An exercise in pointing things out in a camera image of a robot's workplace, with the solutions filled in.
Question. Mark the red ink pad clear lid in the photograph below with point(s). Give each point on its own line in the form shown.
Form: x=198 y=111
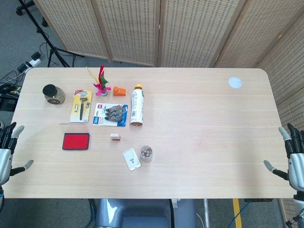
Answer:
x=76 y=141

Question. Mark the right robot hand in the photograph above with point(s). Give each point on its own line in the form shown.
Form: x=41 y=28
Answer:
x=295 y=166

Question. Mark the white card holder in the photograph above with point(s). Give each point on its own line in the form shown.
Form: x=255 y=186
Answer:
x=131 y=159

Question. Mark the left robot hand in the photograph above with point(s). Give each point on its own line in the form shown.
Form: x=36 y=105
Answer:
x=6 y=161

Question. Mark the orange plastic block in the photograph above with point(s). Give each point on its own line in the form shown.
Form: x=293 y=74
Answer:
x=119 y=91

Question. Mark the correction tape blue blister pack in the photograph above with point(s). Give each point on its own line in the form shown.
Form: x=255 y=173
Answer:
x=110 y=114

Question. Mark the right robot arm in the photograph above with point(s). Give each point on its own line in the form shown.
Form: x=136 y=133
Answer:
x=298 y=209

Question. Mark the colourful feather shuttlecock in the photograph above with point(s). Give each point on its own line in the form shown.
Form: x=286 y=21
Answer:
x=101 y=84

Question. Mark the razor in yellow blister pack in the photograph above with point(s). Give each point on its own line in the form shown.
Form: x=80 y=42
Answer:
x=81 y=107

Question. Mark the black office chair base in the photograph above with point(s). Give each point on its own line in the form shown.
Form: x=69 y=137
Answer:
x=23 y=9

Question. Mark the glass jar black lid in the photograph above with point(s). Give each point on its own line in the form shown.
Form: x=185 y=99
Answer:
x=53 y=93

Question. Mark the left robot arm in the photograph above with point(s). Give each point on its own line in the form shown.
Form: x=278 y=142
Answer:
x=1 y=197

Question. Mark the white power strip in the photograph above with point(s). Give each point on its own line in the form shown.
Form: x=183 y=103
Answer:
x=33 y=62

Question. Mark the white round table grommet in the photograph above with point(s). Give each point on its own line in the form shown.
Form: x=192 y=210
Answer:
x=235 y=82

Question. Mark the woven folding screen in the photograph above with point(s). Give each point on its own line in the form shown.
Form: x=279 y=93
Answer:
x=133 y=28

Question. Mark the small red stamp block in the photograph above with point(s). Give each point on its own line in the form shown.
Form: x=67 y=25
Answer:
x=115 y=136

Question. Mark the black tripod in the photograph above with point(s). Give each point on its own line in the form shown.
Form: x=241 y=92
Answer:
x=51 y=47

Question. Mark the clear plastic jar of cones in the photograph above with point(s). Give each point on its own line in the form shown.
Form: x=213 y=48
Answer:
x=146 y=154

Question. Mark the grey robot torso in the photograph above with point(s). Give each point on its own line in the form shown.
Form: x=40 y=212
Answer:
x=142 y=212

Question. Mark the grey table leg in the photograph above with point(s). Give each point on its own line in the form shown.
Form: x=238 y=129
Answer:
x=207 y=212

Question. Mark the white bottle orange cap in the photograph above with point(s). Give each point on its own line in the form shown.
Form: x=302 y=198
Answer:
x=137 y=107

